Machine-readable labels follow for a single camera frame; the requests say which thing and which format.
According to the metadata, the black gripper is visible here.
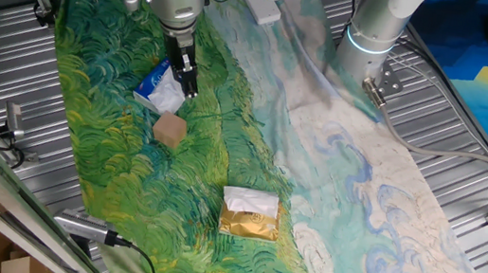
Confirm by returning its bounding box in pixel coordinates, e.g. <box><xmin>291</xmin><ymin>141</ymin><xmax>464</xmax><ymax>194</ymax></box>
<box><xmin>154</xmin><ymin>27</ymin><xmax>208</xmax><ymax>100</ymax></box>

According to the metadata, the small wooden block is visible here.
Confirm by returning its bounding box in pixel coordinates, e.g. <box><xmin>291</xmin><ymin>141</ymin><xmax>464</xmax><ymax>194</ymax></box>
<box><xmin>149</xmin><ymin>109</ymin><xmax>190</xmax><ymax>151</ymax></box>

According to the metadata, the blue white snack packet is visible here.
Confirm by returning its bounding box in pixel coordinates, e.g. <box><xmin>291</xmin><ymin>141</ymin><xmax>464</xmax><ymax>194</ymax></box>
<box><xmin>130</xmin><ymin>54</ymin><xmax>192</xmax><ymax>119</ymax></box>

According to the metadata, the painted landscape cloth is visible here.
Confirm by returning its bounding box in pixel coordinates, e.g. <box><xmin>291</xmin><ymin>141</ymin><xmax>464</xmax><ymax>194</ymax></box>
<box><xmin>18</xmin><ymin>0</ymin><xmax>488</xmax><ymax>273</ymax></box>

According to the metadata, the brown cardboard box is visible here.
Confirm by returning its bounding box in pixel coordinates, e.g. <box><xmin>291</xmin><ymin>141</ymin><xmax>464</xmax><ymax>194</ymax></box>
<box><xmin>0</xmin><ymin>216</ymin><xmax>72</xmax><ymax>273</ymax></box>

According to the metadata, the small silver camera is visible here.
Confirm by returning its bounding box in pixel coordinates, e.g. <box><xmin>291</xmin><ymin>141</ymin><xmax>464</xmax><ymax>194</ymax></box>
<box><xmin>0</xmin><ymin>100</ymin><xmax>30</xmax><ymax>143</ymax></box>

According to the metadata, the silver camera with black plug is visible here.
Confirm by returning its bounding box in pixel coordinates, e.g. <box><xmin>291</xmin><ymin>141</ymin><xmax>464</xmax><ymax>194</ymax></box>
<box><xmin>50</xmin><ymin>206</ymin><xmax>136</xmax><ymax>251</ymax></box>

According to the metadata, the black camera cable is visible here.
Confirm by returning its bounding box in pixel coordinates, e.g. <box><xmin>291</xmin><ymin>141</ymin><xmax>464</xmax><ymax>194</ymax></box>
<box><xmin>123</xmin><ymin>241</ymin><xmax>163</xmax><ymax>273</ymax></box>

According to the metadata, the metal base bracket plate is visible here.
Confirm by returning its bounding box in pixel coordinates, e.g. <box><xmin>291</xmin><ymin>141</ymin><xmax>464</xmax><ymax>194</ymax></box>
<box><xmin>375</xmin><ymin>61</ymin><xmax>407</xmax><ymax>100</ymax></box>

